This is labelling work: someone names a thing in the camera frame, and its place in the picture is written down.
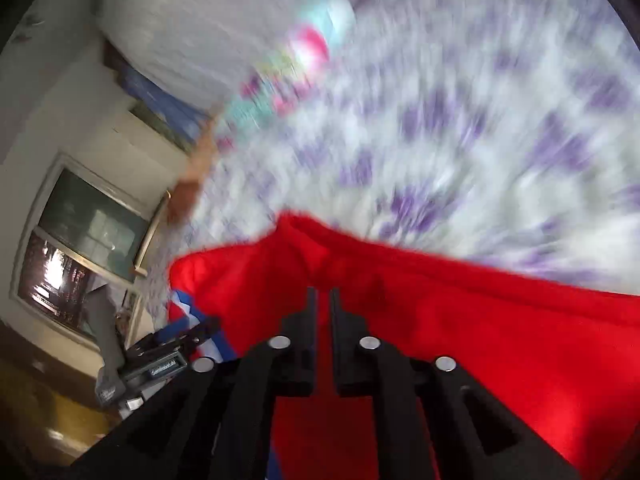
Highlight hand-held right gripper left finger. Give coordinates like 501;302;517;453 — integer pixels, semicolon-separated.
70;287;319;480

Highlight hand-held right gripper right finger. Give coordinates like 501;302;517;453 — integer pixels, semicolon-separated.
329;287;582;480

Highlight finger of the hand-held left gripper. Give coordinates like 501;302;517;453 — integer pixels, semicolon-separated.
155;316;222;358

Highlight red pants with blue stripes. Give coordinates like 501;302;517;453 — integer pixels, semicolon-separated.
167;212;640;480

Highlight white framed glass door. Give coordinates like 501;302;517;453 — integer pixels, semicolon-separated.
9;152;168;346

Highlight brown pillow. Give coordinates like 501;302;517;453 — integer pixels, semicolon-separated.
167;105;221;223

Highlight green framed picture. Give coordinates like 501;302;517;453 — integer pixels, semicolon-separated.
129;102;188;153

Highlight blue patterned bag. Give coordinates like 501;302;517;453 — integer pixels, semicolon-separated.
122;62;206;153

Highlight purple floral bedsheet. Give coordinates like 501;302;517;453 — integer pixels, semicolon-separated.
145;0;640;331

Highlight folded teal pink floral quilt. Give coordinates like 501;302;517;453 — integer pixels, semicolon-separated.
215;0;356;151

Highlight white lace cloth cover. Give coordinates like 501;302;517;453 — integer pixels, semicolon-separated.
97;0;361;111

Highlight wooden bed frame rail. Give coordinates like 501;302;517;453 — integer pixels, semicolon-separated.
131;192;170;277

